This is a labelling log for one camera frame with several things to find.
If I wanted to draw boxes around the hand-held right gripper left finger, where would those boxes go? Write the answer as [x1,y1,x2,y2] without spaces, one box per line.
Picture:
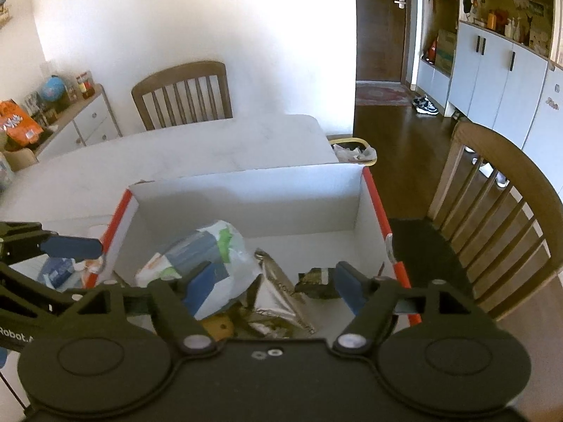
[53,260,221,357]

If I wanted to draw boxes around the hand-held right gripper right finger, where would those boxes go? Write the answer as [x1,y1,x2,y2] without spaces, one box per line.
[332,261,502,357]

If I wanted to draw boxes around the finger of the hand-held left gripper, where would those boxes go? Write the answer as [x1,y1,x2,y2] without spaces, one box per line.
[0,263,95,317]
[0,221,105,264]

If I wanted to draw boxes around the dark green snack packet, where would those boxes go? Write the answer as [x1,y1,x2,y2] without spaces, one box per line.
[294,267,341,300]

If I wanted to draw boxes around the white green blue snack bag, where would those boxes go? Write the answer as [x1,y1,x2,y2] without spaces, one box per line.
[134,220,265,321]

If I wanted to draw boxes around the white cardboard box red edges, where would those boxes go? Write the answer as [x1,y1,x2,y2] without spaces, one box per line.
[83,162,423,339]

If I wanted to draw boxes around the white marble desktop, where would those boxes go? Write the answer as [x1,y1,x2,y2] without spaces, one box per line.
[0,114,348,422]

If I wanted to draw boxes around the blue white packet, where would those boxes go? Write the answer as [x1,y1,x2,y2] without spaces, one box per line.
[37,255,106,291]

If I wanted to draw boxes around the orange patterned snack packet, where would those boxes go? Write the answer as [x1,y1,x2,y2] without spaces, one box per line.
[202,314,236,341]

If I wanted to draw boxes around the silver snack packet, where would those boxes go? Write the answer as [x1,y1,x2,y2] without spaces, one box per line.
[238,248,317,339]

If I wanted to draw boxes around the white wooden-top sideboard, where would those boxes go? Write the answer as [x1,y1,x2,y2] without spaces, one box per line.
[9,83,123,172]

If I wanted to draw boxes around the yellow-rimmed trash bin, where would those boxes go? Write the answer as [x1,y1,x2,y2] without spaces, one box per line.
[328,136,378,167]

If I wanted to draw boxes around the orange snack bag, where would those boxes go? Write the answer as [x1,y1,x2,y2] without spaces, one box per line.
[0,100,45,150]

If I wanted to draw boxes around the blue globe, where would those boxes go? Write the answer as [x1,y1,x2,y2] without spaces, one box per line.
[39,75,67,104]

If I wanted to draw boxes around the red label jar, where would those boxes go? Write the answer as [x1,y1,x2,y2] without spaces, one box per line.
[76,70,96,98]

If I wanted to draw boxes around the pair of white slippers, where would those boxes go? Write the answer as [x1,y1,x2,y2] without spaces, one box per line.
[473,158,511,187]

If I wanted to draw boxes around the patterned door rug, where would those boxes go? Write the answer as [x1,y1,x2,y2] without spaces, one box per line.
[355,83,410,106]

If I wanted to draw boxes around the pair of sneakers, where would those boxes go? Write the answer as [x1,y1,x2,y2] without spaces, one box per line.
[412,96,439,116]

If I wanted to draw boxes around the wooden chair with dark seat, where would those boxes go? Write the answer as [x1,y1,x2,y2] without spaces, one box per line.
[387,122,563,321]

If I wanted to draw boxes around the wooden slat-back chair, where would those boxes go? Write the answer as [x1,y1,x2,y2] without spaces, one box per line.
[131,60,234,131]

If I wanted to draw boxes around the dark brown door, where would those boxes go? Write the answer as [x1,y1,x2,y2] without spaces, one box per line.
[354,0,414,85]

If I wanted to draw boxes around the tall grey white cabinet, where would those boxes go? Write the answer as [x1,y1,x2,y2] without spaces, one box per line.
[416,0,563,194]

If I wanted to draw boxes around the brown cardboard box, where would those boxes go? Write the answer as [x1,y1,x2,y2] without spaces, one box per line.
[435,29,458,75]

